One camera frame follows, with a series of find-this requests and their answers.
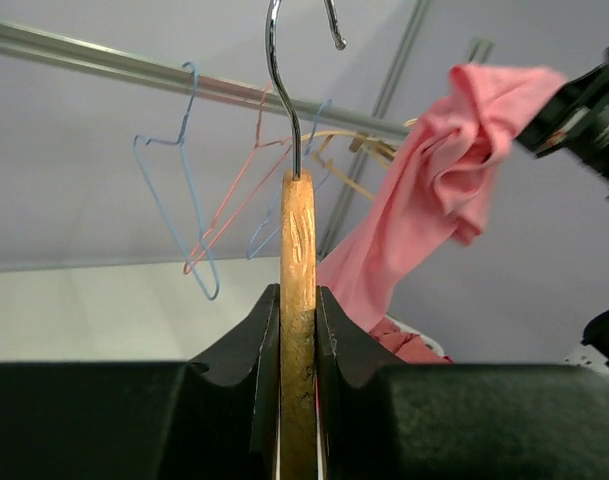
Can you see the wooden hanger with shirt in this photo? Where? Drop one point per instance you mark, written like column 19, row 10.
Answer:
column 298, row 442

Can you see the thin wooden hanger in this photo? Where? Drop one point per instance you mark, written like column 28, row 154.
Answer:
column 354, row 180

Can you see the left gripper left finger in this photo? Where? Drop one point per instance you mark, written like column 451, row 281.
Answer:
column 213, row 416

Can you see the light pink t shirt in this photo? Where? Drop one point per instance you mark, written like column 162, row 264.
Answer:
column 439, row 184

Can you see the salmon pink t shirt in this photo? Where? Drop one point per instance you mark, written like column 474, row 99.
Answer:
column 408, row 347

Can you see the white plastic basket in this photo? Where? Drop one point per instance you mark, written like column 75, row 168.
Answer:
column 429, row 342

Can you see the aluminium hanging rail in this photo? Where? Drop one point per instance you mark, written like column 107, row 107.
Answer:
column 42, row 47

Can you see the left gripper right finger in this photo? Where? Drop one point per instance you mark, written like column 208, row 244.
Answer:
column 382, row 418

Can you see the curved wooden hanger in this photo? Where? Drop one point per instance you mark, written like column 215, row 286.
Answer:
column 381, row 151

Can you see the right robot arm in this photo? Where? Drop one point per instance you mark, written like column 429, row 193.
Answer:
column 593, row 349

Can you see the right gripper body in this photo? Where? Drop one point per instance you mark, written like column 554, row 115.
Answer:
column 577, row 119

